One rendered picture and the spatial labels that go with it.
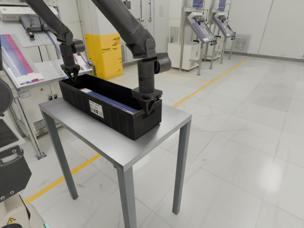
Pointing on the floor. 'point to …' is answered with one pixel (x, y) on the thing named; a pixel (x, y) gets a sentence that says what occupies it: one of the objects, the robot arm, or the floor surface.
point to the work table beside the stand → (118, 147)
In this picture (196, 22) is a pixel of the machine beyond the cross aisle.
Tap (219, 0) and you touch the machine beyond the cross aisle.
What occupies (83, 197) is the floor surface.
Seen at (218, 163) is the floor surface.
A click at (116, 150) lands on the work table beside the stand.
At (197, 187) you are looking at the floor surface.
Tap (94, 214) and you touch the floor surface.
